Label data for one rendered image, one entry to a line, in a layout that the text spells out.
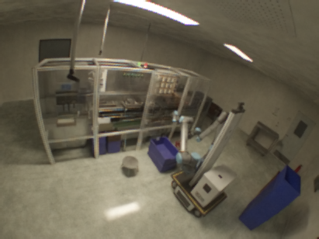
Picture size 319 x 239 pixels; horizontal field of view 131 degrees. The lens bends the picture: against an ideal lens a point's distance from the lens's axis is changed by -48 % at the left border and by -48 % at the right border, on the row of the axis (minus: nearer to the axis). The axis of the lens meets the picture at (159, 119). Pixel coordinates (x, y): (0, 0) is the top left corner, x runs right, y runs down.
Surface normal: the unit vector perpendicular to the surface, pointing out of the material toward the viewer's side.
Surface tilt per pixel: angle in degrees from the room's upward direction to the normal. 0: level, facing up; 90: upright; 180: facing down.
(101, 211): 0
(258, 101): 90
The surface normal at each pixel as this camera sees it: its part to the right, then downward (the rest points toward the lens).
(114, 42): 0.51, 0.53
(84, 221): 0.24, -0.84
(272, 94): -0.83, 0.08
